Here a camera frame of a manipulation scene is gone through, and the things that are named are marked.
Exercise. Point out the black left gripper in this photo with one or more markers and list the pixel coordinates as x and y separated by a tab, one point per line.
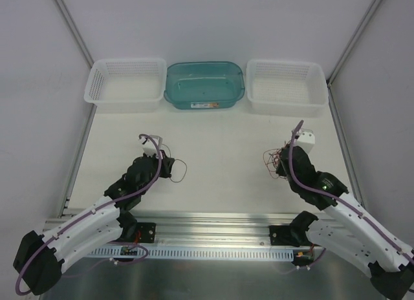
165	165

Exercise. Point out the white mesh basket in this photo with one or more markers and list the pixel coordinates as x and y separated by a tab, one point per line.
286	88
126	85

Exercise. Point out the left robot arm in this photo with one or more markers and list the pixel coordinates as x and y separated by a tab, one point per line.
42	259

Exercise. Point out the white slotted cable duct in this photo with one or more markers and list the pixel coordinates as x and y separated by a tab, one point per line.
191	253

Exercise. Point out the aluminium frame rail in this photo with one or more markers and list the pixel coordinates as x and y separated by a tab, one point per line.
225	230

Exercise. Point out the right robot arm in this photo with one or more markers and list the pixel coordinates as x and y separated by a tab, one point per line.
386	260

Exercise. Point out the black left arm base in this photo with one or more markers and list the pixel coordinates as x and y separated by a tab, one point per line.
139	232

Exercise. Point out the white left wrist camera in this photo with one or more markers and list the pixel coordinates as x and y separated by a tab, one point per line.
148	146

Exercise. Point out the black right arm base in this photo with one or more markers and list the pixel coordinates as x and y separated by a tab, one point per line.
287	236

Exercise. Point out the left white mesh basket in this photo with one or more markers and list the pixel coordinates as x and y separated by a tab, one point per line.
126	85

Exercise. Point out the right white mesh basket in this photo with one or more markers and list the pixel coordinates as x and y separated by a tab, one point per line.
286	88

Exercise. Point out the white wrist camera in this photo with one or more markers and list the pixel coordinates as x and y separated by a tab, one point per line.
305	139
148	146

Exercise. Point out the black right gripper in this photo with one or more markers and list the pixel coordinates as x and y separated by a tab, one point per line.
289	158

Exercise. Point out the teal plastic tub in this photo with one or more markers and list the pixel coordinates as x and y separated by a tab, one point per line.
204	85

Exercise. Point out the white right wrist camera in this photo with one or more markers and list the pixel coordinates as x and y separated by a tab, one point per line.
305	139

